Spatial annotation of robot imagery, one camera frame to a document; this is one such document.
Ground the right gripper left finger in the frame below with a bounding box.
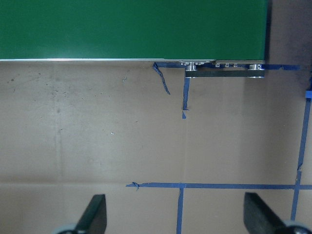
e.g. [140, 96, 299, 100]
[74, 194, 107, 234]

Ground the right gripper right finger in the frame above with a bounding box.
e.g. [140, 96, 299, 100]
[243, 192, 293, 234]

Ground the green conveyor belt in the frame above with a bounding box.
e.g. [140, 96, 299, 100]
[0, 0, 268, 64]

